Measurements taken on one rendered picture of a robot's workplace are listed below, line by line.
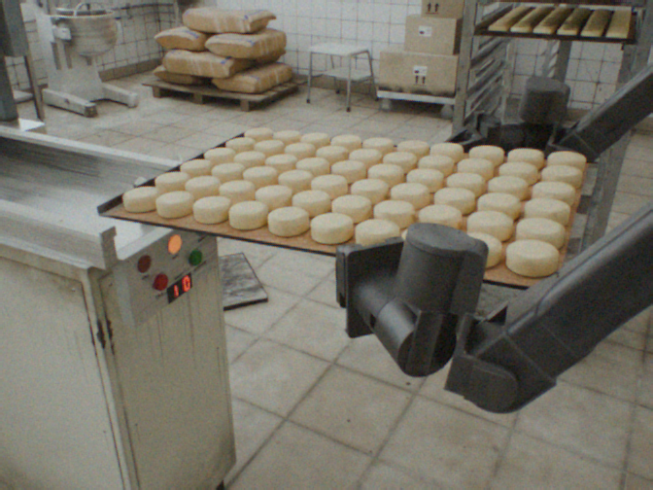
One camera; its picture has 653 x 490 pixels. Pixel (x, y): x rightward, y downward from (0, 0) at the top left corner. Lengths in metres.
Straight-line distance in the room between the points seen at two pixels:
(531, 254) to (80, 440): 0.97
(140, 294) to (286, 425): 0.92
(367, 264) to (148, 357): 0.69
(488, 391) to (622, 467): 1.46
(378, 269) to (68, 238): 0.59
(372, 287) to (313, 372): 1.50
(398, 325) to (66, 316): 0.72
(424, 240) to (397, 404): 1.49
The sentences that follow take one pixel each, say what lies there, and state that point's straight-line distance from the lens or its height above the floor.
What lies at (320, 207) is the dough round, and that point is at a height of 1.00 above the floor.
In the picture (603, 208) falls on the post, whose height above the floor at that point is 0.59.
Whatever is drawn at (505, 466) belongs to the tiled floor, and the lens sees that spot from 1.85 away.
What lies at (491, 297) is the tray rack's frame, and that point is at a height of 0.15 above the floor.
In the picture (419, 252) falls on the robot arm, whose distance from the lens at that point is 0.49.
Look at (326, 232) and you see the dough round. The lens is 0.69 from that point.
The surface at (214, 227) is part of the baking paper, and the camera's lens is 0.77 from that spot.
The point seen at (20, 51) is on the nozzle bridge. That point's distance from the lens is 1.78.
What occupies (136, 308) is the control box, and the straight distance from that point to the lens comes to 1.09.
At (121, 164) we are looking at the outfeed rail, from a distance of 1.33.
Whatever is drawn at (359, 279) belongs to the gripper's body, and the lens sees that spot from 0.59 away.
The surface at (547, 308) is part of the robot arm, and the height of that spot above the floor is 1.06.
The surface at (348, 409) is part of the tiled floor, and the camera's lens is 1.93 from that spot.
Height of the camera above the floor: 1.32
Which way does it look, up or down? 28 degrees down
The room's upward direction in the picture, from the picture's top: straight up
